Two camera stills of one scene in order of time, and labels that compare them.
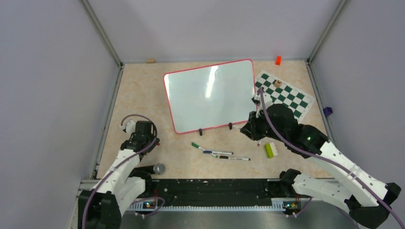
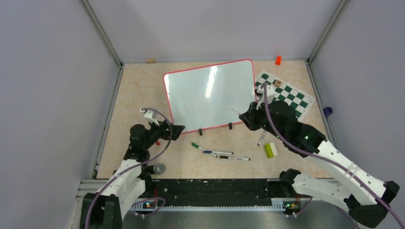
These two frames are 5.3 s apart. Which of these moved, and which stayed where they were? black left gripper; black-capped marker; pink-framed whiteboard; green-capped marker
Moved: black left gripper
Stayed: pink-framed whiteboard; green-capped marker; black-capped marker
